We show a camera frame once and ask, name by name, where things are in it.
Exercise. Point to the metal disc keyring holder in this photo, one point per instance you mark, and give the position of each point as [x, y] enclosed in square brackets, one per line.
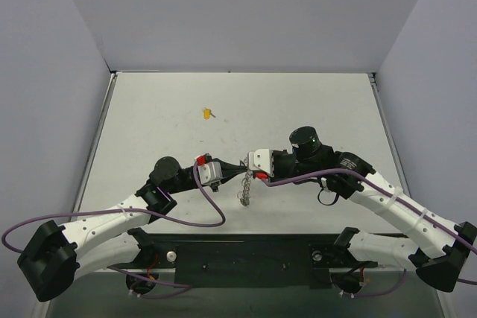
[244, 194]

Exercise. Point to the yellow tagged key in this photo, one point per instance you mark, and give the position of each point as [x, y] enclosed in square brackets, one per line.
[207, 113]

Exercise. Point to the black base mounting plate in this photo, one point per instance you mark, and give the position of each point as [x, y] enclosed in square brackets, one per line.
[246, 261]

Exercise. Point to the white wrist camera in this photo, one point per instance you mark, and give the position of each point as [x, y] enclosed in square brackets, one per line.
[261, 160]
[209, 169]

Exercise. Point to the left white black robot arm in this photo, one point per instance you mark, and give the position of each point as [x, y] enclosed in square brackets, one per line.
[56, 254]

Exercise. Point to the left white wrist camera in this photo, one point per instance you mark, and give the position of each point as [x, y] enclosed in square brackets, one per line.
[209, 169]

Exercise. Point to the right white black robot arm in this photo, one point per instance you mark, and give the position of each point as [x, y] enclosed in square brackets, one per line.
[434, 247]

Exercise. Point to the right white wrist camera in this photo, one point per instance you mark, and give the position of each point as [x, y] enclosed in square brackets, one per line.
[261, 160]

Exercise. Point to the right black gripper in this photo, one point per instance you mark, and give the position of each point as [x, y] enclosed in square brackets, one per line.
[274, 165]

